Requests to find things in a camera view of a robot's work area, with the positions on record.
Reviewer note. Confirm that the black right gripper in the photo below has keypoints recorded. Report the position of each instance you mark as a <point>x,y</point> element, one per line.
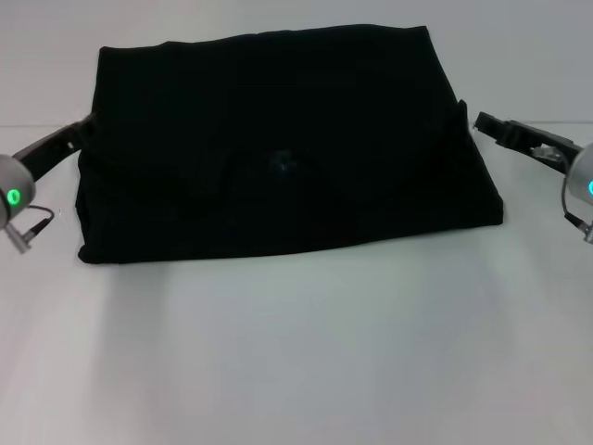
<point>556,139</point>

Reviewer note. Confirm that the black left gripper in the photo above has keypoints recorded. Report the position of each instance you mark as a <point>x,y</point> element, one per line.
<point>46,150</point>

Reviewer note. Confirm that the black shirt with FREE print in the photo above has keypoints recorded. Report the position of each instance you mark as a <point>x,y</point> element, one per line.
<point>278,139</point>

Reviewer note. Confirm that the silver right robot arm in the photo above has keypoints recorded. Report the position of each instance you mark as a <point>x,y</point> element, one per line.
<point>584,176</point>

